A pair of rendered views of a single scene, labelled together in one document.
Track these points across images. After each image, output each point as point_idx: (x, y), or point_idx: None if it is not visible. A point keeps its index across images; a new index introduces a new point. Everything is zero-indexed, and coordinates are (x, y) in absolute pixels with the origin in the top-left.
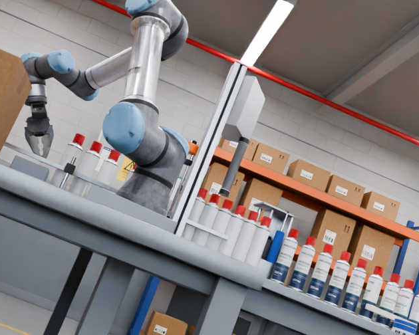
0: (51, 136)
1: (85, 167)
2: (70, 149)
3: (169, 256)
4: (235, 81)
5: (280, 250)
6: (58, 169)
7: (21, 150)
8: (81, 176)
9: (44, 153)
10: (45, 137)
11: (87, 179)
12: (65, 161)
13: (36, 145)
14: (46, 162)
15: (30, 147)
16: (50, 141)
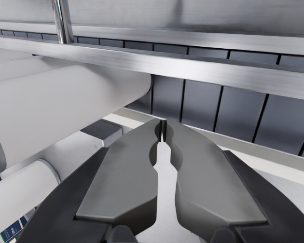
0: (67, 195)
1: (2, 64)
2: None
3: None
4: None
5: None
6: (104, 72)
7: (291, 68)
8: (37, 39)
9: (145, 126)
10: (119, 195)
11: (27, 37)
12: (64, 73)
13: (189, 153)
14: (146, 50)
15: (227, 151)
16: (91, 163)
